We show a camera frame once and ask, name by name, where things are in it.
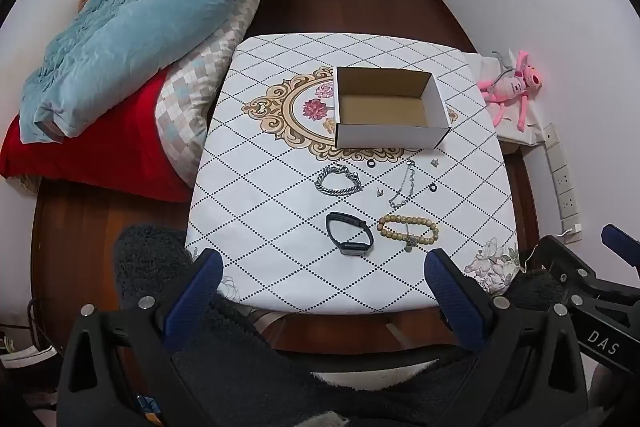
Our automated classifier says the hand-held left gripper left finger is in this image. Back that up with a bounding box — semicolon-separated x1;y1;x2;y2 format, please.
56;249;224;427

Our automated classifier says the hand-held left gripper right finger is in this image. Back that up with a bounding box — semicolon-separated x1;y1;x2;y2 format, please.
424;248;588;427

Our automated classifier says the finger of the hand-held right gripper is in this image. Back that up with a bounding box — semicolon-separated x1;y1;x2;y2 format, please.
601;223;640;269
531;234;640;308

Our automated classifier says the black smart watch band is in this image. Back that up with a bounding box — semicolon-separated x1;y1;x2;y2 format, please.
325;212;374;256

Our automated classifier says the thin silver necklace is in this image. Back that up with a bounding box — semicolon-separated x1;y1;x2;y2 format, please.
388;158;417;209

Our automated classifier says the silver chain bracelet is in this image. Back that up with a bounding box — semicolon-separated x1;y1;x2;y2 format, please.
315;164;363;198

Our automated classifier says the white cardboard box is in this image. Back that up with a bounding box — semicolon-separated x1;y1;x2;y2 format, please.
334;66;455;150

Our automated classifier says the white power strip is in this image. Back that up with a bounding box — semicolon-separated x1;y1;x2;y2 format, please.
542;123;583;243

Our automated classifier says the red blanket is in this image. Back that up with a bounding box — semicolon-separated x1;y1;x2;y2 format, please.
0;69;193;202

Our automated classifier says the white sneaker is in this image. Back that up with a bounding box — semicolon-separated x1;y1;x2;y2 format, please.
0;332;58;364

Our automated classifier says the pink plush toy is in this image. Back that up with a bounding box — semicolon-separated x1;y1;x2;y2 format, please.
477;50;543;131

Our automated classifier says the checkered bed sheet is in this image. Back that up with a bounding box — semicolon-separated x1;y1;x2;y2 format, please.
155;0;296;188

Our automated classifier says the grey clothes hanger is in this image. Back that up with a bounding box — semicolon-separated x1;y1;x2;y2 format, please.
492;51;518;78

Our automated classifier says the light blue quilt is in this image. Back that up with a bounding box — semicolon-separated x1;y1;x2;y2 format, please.
20;0;308;142

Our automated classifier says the wooden bead bracelet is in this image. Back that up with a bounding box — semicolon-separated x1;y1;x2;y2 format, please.
376;214;440;253

